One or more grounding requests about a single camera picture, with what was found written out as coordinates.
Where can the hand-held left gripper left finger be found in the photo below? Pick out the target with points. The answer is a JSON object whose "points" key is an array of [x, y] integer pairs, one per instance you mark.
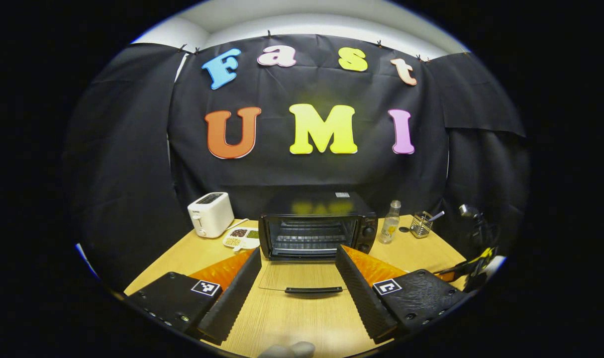
{"points": [[235, 298]]}

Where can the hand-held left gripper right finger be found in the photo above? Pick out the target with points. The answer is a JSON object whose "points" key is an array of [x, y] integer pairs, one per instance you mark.
{"points": [[364, 298]]}

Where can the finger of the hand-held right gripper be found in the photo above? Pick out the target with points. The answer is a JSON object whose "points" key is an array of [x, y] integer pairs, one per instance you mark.
{"points": [[468, 266]]}

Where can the clear bottle with yellow label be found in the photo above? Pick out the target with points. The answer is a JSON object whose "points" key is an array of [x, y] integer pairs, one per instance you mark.
{"points": [[389, 226]]}

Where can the black electric oven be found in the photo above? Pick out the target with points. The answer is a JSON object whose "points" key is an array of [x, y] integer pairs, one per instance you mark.
{"points": [[314, 236]]}

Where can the white toaster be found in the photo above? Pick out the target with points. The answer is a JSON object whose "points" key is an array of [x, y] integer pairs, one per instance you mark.
{"points": [[210, 214]]}

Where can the white divided snack dish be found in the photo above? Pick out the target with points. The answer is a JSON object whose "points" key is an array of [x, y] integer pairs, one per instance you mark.
{"points": [[240, 238]]}

